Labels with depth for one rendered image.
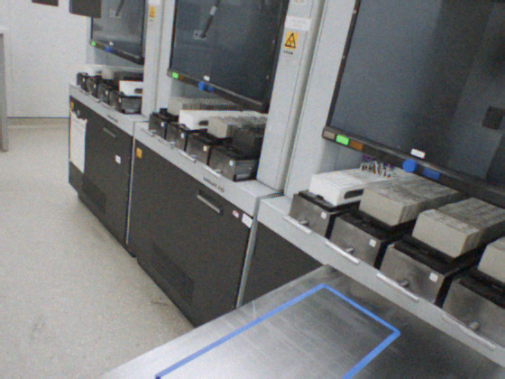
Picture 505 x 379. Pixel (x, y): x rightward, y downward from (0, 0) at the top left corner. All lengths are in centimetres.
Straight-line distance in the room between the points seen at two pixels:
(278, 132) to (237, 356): 87
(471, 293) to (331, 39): 70
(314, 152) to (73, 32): 343
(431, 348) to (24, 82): 402
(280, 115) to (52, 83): 330
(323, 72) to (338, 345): 78
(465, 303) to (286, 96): 74
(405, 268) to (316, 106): 50
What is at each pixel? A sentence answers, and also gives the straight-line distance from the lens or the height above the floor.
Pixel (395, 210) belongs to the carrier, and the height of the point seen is 86.
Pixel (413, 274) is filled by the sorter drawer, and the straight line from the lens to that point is 99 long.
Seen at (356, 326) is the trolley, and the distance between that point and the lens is 68.
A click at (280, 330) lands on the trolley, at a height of 82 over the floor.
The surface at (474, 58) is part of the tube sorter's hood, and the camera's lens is 98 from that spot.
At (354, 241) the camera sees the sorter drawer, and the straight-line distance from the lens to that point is 105.
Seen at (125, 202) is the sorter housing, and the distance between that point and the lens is 210.
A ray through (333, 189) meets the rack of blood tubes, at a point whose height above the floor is 85.
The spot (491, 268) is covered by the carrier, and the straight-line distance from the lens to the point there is 100.
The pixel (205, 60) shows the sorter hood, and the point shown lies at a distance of 160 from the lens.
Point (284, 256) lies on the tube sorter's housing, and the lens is 123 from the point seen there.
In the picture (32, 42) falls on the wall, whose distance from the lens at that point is 429.
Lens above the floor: 121
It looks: 21 degrees down
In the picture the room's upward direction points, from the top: 11 degrees clockwise
